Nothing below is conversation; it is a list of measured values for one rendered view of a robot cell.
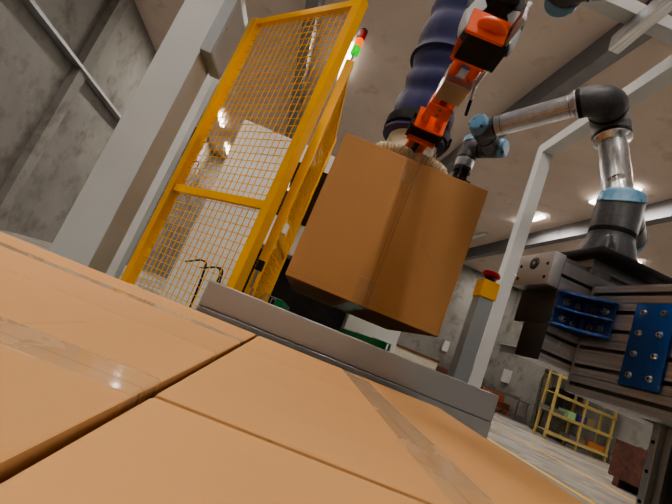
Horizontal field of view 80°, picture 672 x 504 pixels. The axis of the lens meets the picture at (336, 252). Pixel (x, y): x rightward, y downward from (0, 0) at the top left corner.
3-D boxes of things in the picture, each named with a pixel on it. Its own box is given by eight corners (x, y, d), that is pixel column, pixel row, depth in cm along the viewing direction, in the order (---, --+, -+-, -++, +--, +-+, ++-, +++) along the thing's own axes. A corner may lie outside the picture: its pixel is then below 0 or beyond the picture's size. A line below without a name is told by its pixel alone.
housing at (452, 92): (432, 97, 92) (439, 80, 93) (459, 108, 92) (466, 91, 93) (443, 79, 85) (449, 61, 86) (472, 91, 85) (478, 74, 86)
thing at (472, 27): (449, 59, 80) (457, 38, 81) (483, 73, 80) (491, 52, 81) (465, 29, 71) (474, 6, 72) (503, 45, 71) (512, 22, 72)
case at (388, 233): (292, 290, 155) (330, 199, 162) (387, 329, 155) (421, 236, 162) (284, 274, 96) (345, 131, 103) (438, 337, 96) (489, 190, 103)
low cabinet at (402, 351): (406, 373, 1710) (413, 352, 1727) (431, 386, 1458) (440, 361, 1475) (362, 356, 1684) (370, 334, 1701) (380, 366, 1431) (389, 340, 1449)
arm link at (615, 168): (597, 243, 118) (584, 99, 137) (603, 262, 128) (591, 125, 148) (648, 238, 110) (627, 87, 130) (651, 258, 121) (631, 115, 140)
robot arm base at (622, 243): (602, 278, 117) (611, 247, 119) (652, 275, 103) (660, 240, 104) (559, 258, 115) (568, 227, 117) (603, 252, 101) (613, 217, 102)
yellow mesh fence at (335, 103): (227, 372, 310) (328, 139, 347) (239, 377, 310) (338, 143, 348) (186, 406, 195) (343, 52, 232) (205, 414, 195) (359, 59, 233)
